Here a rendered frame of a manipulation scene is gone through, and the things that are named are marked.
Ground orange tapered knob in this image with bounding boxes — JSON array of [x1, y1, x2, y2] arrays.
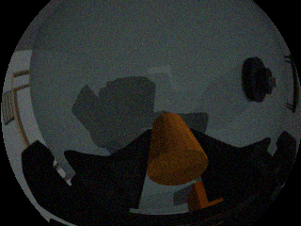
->
[[147, 113, 208, 186]]

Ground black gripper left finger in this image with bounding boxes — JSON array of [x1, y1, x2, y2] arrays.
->
[[64, 129, 151, 210]]

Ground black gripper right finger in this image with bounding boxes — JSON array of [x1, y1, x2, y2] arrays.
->
[[189, 128, 271, 202]]

